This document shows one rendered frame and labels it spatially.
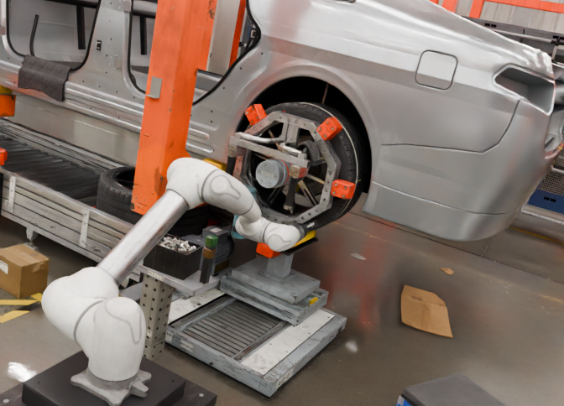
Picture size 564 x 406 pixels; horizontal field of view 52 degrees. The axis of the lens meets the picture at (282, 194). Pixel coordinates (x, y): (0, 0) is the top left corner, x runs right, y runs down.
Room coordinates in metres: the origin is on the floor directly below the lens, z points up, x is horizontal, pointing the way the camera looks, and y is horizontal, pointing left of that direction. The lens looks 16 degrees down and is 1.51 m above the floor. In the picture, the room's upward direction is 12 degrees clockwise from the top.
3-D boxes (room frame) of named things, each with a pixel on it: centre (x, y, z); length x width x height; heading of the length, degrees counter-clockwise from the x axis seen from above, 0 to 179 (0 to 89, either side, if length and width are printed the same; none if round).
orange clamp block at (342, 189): (2.62, -0.28, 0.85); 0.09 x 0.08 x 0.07; 64
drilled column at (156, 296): (2.26, 0.45, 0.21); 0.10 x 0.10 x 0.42; 64
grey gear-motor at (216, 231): (2.84, 0.31, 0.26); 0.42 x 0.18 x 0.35; 154
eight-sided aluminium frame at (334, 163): (2.75, 0.01, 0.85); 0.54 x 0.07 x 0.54; 64
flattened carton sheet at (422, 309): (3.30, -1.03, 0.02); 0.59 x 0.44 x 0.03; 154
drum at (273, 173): (2.69, 0.04, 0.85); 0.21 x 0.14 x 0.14; 154
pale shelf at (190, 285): (2.25, 0.42, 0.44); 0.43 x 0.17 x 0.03; 64
